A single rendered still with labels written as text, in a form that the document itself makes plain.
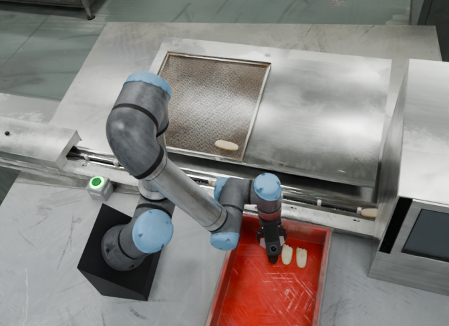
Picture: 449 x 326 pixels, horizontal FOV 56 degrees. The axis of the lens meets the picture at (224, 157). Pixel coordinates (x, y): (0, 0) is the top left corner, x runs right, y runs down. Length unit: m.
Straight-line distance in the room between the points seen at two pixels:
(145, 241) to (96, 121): 0.96
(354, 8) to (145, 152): 3.32
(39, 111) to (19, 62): 2.00
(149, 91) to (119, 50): 1.46
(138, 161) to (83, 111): 1.23
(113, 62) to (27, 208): 0.91
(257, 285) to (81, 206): 0.77
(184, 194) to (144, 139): 0.18
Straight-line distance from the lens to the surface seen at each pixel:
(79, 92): 2.28
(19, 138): 2.04
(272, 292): 1.47
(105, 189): 1.74
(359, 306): 1.48
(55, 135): 1.96
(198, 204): 1.07
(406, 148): 1.20
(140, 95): 1.00
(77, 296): 1.62
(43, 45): 4.34
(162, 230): 1.28
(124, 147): 0.95
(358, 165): 1.65
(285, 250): 1.52
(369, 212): 1.59
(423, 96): 1.34
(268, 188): 1.18
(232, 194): 1.20
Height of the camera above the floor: 2.20
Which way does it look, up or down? 51 degrees down
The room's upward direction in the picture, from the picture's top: 10 degrees counter-clockwise
